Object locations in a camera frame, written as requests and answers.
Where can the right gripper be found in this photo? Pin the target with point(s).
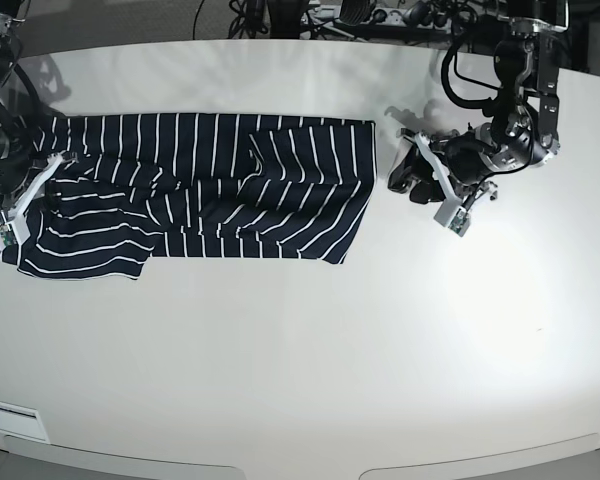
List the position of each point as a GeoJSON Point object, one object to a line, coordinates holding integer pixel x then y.
{"type": "Point", "coordinates": [18, 156]}

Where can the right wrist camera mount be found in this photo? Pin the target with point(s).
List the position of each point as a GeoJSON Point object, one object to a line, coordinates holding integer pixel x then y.
{"type": "Point", "coordinates": [13, 225]}

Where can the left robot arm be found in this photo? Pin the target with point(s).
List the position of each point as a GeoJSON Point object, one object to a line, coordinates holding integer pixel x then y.
{"type": "Point", "coordinates": [525, 64]}

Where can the white label sticker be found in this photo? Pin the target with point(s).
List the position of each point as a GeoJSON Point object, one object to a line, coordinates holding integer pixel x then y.
{"type": "Point", "coordinates": [22, 422]}

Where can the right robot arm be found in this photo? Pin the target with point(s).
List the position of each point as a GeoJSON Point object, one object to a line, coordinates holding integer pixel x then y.
{"type": "Point", "coordinates": [12, 15]}

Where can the navy white striped T-shirt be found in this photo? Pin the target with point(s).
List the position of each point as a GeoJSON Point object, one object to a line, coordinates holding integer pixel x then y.
{"type": "Point", "coordinates": [197, 185]}

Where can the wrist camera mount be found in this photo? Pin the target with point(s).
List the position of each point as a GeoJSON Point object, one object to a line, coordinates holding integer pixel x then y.
{"type": "Point", "coordinates": [13, 225]}
{"type": "Point", "coordinates": [445, 170]}

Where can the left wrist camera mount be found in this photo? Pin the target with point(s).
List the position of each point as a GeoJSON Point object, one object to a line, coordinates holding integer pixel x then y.
{"type": "Point", "coordinates": [445, 170]}

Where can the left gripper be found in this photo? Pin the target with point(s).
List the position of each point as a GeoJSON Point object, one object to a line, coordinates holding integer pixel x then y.
{"type": "Point", "coordinates": [469, 157]}

